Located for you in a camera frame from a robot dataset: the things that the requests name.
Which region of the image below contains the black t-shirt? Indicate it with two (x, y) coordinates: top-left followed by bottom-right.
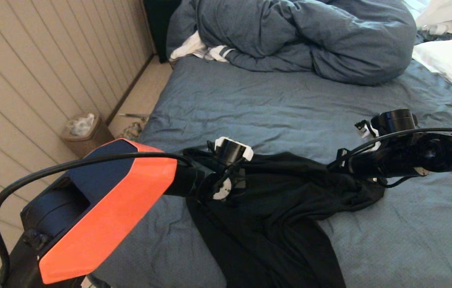
(182, 148), (385, 288)

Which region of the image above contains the blue bed sheet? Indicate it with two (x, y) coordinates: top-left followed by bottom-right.
(86, 54), (452, 288)

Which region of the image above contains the small clutter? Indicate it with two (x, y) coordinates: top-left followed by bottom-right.
(124, 122), (143, 140)

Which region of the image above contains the crumpled blue duvet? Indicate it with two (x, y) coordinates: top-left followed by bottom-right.
(166, 0), (417, 86)

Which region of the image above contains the dark patterned cloth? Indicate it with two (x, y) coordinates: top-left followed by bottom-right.
(416, 32), (452, 44)

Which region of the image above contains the white striped garment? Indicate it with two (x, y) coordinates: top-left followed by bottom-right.
(170, 31), (234, 63)

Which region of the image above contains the brown trash bin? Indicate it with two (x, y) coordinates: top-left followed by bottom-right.
(60, 114), (115, 158)

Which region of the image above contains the white plastic bin bag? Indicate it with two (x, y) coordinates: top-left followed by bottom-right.
(68, 114), (96, 137)

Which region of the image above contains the black bedside cabinet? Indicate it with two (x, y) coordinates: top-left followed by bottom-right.
(144, 0), (182, 64)

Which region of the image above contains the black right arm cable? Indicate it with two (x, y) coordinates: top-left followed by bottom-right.
(330, 123), (452, 188)

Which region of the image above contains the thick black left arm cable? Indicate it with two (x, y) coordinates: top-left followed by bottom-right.
(0, 152), (194, 286)

